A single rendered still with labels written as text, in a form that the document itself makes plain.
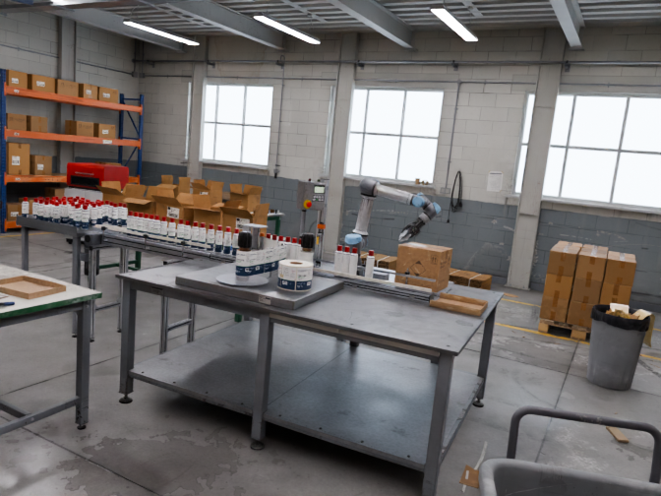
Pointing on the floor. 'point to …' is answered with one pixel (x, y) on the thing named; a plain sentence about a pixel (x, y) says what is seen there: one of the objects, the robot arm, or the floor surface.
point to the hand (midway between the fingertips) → (399, 239)
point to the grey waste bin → (613, 355)
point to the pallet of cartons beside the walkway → (583, 285)
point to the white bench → (72, 300)
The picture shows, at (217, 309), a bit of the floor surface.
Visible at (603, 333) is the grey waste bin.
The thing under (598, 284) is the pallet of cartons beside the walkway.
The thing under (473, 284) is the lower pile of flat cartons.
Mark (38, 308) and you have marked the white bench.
